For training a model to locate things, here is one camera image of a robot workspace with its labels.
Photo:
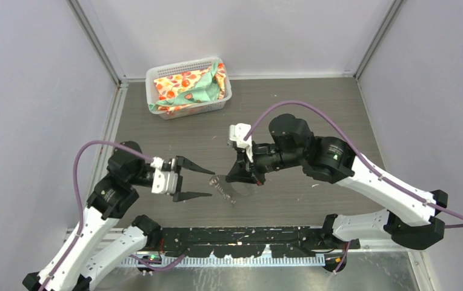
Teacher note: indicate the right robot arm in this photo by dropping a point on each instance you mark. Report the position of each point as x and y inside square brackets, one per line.
[407, 214]

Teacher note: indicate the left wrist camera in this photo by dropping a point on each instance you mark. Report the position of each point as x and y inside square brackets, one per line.
[158, 185]

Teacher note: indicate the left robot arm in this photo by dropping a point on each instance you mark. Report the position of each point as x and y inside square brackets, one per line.
[77, 266]

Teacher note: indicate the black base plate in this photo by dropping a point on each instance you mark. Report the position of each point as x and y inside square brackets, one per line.
[242, 242]

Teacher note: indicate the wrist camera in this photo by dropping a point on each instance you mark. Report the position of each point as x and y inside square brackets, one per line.
[158, 185]
[237, 139]

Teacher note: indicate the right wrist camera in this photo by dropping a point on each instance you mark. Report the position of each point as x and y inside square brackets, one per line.
[237, 139]

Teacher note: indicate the floral cloth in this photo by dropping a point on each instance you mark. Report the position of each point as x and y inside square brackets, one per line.
[178, 91]

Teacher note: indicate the white plastic basket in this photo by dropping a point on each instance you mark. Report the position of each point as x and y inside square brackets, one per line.
[171, 69]

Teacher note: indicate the white cable duct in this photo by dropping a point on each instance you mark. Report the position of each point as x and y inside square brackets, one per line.
[265, 260]

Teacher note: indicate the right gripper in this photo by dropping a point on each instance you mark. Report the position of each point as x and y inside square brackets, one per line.
[239, 172]

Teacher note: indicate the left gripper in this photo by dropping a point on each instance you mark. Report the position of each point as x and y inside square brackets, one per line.
[183, 162]

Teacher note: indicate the metal key organizer plate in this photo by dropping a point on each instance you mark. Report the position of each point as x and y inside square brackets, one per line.
[232, 192]

